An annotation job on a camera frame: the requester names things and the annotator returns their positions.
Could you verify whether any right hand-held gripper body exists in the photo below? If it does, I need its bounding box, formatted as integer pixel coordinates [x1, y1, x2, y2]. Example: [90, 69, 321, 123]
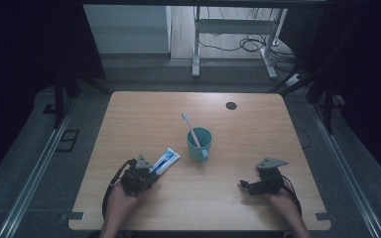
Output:
[253, 157, 290, 196]

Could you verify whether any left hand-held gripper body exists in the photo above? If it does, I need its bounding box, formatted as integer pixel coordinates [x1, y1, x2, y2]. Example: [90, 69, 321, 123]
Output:
[120, 154, 160, 196]

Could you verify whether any white and blue toothpaste tube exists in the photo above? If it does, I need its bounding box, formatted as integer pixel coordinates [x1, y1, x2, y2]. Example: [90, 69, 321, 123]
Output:
[148, 147, 182, 177]

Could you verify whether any teal cup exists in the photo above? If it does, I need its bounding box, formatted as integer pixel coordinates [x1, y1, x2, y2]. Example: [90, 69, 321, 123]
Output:
[187, 127, 213, 163]

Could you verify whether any pink toothbrush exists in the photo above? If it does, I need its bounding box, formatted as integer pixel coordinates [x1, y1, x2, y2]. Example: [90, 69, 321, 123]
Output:
[181, 111, 202, 149]

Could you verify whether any person's right hand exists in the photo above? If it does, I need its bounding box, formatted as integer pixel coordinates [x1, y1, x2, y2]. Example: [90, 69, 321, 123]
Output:
[265, 186, 301, 220]

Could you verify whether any grey tape strip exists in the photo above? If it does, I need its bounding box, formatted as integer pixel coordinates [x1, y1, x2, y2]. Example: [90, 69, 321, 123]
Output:
[60, 211, 86, 223]

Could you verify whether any black metal stand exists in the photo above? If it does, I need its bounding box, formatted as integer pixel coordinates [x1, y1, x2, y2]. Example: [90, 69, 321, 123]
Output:
[53, 67, 113, 130]
[267, 62, 336, 135]

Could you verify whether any white power strip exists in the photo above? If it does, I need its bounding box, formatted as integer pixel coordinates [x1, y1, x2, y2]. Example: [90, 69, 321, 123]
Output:
[285, 73, 304, 88]

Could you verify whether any white panel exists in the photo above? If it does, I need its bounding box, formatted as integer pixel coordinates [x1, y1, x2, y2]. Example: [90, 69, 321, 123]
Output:
[82, 4, 173, 55]

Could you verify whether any dark curtain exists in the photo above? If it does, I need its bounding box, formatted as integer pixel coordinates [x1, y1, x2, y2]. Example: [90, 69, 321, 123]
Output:
[0, 0, 106, 189]
[279, 0, 381, 182]

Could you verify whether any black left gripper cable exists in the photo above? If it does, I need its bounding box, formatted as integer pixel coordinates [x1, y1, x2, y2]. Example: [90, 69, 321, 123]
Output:
[101, 159, 138, 220]

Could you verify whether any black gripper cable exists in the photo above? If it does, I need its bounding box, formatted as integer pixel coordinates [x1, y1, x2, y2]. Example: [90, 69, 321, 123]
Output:
[281, 174, 303, 218]
[101, 159, 138, 220]

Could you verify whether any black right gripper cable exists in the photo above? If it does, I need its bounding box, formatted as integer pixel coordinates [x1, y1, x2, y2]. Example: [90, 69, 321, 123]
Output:
[281, 174, 303, 218]

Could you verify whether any thin black floor cable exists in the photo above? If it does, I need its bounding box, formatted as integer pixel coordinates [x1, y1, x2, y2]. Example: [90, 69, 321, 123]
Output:
[293, 124, 313, 150]

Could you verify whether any metal floor rail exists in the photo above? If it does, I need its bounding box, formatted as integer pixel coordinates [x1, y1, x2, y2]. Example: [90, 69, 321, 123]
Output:
[0, 97, 77, 238]
[308, 102, 380, 238]

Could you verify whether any black floor cable bundle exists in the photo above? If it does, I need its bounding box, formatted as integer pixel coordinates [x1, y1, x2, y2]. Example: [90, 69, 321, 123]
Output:
[198, 33, 297, 73]

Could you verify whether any white desk frame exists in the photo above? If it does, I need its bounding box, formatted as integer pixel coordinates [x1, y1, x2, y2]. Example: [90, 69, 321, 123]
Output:
[191, 6, 289, 80]

